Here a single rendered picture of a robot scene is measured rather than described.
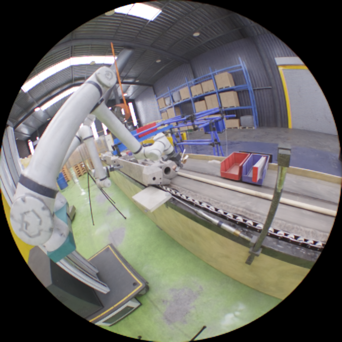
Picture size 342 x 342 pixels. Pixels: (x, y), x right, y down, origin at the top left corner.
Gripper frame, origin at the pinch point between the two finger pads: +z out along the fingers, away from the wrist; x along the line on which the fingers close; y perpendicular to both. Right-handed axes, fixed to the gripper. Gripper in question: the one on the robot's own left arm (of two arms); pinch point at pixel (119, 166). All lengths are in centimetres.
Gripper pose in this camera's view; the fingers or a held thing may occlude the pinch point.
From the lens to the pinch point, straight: 145.5
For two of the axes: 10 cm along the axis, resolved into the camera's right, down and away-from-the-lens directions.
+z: 7.8, -2.6, 5.8
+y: -1.1, -9.5, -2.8
